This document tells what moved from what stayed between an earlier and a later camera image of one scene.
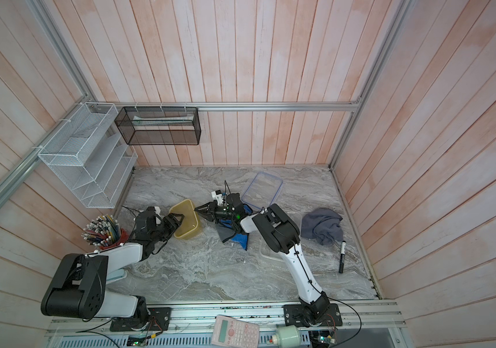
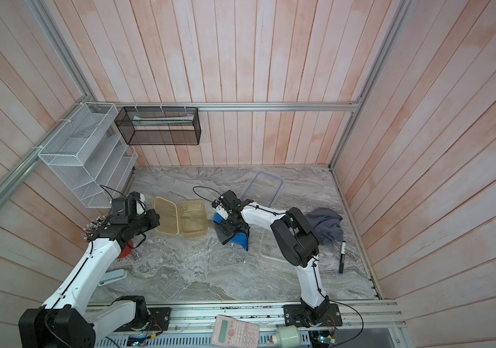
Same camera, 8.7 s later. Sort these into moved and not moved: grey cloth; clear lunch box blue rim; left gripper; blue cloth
Moved: left gripper
Not moved: blue cloth; clear lunch box blue rim; grey cloth
